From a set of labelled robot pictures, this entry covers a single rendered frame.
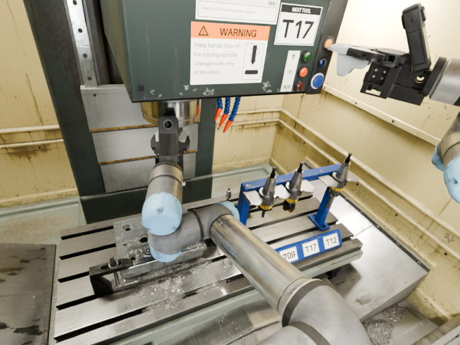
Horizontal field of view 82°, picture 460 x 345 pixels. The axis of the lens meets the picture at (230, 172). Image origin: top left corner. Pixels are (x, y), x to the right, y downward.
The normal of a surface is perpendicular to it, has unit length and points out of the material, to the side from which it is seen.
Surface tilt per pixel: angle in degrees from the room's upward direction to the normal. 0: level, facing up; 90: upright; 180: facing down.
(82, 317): 0
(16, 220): 0
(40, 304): 24
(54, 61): 90
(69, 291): 0
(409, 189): 90
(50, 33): 90
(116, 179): 90
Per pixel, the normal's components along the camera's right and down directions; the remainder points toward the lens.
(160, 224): 0.11, 0.58
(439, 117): -0.91, 0.16
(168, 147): 0.11, 0.09
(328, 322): -0.07, -0.98
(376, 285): -0.28, -0.68
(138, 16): 0.41, 0.55
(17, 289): 0.47, -0.81
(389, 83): -0.58, 0.42
